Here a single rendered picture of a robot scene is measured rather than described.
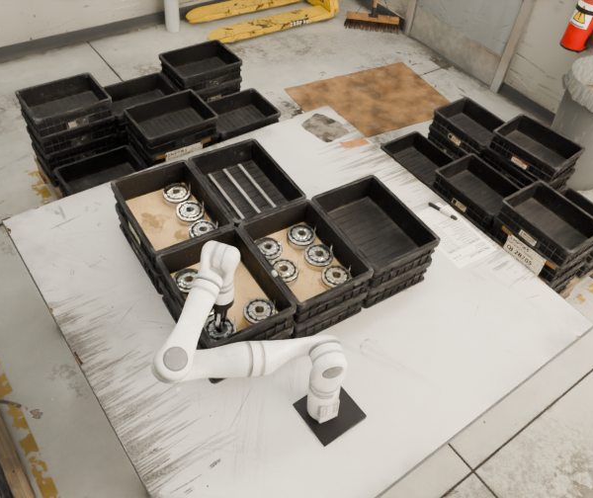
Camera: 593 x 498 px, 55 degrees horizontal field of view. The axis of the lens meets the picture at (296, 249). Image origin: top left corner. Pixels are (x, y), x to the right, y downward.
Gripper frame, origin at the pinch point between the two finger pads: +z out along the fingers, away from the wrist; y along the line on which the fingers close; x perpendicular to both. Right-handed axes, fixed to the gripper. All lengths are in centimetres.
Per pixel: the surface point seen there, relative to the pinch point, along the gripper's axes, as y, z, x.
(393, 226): 56, 3, -55
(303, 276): 25.1, 2.2, -23.3
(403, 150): 180, 59, -73
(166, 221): 41, 2, 29
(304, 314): 7.4, 0.0, -25.2
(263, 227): 40.5, -2.8, -6.8
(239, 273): 22.4, 2.2, -1.6
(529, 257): 90, 43, -127
